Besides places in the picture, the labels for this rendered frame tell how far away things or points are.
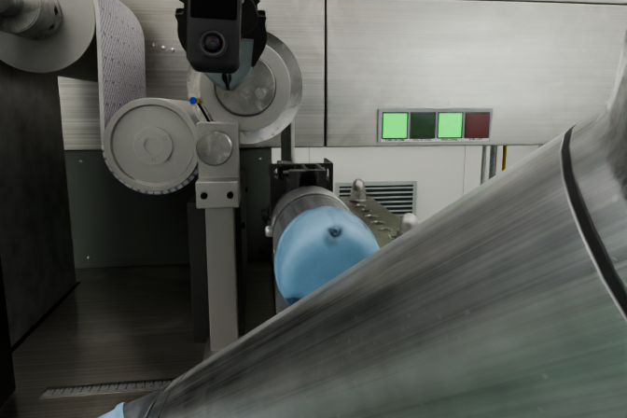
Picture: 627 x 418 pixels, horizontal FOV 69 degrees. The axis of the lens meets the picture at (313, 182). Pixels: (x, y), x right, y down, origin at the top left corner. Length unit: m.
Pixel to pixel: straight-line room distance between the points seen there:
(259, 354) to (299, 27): 0.83
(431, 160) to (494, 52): 2.52
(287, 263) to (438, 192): 3.32
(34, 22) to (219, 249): 0.33
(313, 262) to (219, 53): 0.21
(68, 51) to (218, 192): 0.26
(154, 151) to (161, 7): 0.41
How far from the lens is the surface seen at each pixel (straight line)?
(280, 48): 0.62
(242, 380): 0.18
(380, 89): 0.97
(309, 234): 0.30
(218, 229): 0.59
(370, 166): 3.40
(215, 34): 0.42
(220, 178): 0.57
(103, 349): 0.72
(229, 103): 0.59
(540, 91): 1.12
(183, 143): 0.62
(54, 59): 0.66
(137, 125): 0.63
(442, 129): 1.01
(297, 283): 0.31
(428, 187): 3.56
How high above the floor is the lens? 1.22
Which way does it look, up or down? 9 degrees down
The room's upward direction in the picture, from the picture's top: straight up
